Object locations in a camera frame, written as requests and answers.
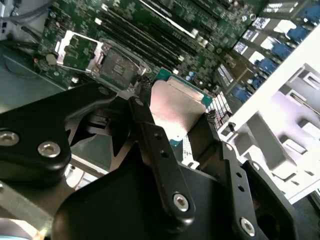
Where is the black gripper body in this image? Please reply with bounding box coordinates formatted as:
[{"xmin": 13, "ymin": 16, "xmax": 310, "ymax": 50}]
[{"xmin": 51, "ymin": 143, "xmax": 242, "ymax": 240}]

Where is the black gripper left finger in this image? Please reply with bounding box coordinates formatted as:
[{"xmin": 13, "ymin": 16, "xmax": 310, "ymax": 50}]
[{"xmin": 0, "ymin": 77, "xmax": 197, "ymax": 227}]

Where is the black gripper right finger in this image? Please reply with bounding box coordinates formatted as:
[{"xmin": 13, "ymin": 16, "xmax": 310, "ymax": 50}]
[{"xmin": 186, "ymin": 109, "xmax": 300, "ymax": 240}]

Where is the CPU with silver top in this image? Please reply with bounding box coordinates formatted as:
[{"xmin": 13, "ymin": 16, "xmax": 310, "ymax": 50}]
[{"xmin": 149, "ymin": 67, "xmax": 214, "ymax": 150}]

